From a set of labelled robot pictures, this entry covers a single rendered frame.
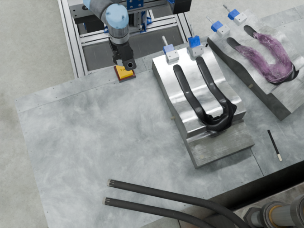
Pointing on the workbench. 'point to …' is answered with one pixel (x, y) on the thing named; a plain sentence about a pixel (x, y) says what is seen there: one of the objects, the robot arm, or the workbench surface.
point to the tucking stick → (274, 145)
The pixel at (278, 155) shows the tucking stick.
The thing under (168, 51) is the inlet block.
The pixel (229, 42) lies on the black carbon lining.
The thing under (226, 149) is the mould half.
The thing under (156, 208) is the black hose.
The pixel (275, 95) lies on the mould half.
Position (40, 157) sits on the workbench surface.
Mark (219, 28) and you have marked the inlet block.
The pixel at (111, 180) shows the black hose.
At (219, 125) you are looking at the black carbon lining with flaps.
